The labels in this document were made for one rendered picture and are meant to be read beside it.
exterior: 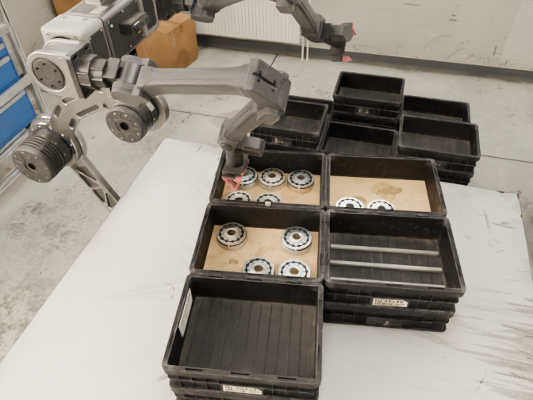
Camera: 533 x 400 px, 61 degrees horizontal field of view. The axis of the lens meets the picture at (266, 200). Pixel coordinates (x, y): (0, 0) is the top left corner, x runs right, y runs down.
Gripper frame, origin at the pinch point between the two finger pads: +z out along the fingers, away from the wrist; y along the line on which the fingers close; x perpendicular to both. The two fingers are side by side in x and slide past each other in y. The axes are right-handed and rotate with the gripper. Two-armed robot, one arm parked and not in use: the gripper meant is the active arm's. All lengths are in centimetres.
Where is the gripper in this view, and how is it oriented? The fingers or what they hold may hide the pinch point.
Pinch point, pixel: (236, 182)
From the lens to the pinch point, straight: 159.5
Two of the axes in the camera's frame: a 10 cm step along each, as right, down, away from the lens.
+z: 0.1, 7.1, 7.0
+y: 2.2, -6.9, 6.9
